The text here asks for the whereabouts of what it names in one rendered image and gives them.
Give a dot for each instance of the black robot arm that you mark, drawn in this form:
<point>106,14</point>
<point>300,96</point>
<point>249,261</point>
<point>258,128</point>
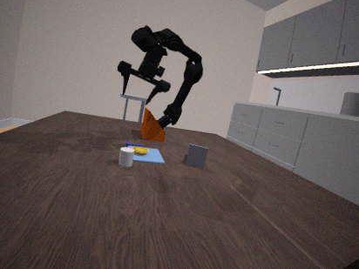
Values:
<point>147,41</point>

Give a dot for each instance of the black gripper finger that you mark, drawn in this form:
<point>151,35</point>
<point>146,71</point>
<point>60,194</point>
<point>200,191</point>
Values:
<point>154,91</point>
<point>126,78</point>

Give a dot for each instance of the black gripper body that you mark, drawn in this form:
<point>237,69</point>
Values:
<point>123,66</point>

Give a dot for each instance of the white cylinder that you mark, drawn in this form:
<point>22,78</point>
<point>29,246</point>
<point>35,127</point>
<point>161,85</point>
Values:
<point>126,156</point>

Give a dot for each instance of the light blue flat mat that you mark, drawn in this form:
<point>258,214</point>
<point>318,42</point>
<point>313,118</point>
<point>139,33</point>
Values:
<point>152,156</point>

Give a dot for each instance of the yellow plate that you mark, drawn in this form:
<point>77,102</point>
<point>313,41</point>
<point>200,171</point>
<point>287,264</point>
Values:
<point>140,150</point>

